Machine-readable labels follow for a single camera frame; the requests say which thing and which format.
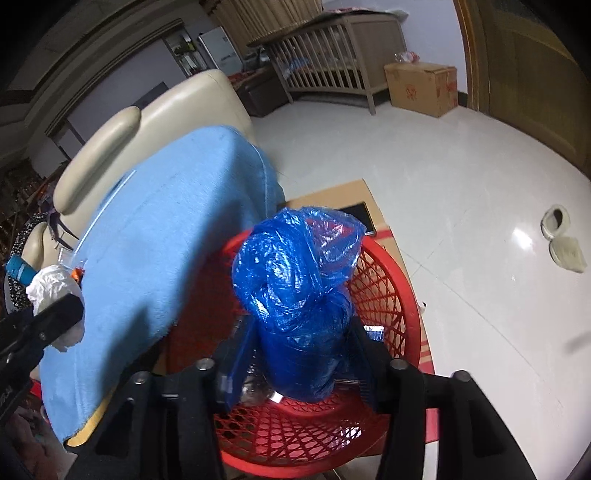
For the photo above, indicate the white slipper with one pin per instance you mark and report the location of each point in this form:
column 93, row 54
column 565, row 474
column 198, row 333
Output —
column 564, row 250

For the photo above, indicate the wooden baby crib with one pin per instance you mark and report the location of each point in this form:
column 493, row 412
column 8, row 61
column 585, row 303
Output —
column 340, row 52

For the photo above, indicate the cream leather sofa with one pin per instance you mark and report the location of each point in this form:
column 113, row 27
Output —
column 132, row 135

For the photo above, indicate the wooden door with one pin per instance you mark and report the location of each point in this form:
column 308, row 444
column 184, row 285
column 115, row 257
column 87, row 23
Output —
column 520, row 72

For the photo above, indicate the blue plastic bag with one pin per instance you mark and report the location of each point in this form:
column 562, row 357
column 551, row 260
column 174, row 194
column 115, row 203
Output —
column 290, row 274

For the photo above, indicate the white refrigerator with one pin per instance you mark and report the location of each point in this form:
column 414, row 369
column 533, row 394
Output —
column 221, row 50

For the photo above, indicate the brown cardboard box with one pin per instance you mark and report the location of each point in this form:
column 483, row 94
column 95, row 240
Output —
column 425, row 88

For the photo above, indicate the dark clothes on sofa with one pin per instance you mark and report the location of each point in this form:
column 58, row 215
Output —
column 29, row 244

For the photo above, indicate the flat cardboard sheet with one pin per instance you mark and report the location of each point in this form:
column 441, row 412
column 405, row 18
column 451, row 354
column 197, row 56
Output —
column 365, row 221

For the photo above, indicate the blue thermos bottle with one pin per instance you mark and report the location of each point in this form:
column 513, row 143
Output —
column 19, row 270

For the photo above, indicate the blue table cloth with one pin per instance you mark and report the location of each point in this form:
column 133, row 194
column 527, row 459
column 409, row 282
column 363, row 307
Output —
column 184, row 202

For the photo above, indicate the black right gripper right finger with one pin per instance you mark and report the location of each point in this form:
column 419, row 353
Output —
column 385, row 382

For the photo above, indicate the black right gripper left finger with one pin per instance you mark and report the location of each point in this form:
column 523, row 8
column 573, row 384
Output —
column 224, row 373

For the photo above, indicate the red plastic mesh basket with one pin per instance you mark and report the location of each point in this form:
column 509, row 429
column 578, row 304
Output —
column 290, row 439

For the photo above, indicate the beige curtain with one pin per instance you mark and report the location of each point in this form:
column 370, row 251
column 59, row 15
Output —
column 248, row 20

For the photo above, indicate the white thin rod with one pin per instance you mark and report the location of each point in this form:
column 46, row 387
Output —
column 104, row 204

